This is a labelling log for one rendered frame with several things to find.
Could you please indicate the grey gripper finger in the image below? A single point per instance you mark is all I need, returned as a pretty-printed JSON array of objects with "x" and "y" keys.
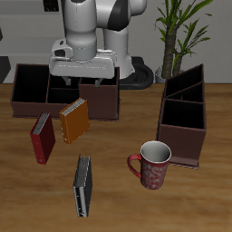
[
  {"x": 67, "y": 80},
  {"x": 98, "y": 82}
]

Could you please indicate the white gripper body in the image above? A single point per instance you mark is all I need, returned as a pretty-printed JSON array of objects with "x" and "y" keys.
[{"x": 81, "y": 67}]

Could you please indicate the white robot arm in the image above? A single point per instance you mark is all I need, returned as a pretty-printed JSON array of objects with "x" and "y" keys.
[{"x": 81, "y": 27}]

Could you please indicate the dark brown desk caddy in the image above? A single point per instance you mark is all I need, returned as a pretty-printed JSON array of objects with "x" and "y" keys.
[
  {"x": 184, "y": 120},
  {"x": 42, "y": 90}
]

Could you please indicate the orange book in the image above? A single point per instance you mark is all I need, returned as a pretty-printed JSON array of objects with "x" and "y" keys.
[{"x": 75, "y": 122}]

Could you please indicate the red book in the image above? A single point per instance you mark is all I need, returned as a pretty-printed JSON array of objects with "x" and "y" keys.
[{"x": 43, "y": 139}]

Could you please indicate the black book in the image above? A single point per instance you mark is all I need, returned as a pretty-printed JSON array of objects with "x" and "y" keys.
[{"x": 83, "y": 187}]

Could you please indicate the green pot plant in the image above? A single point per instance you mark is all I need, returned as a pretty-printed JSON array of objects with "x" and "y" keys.
[{"x": 175, "y": 36}]

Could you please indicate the red patterned mug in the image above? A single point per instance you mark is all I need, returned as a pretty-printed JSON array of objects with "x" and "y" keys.
[{"x": 152, "y": 169}]

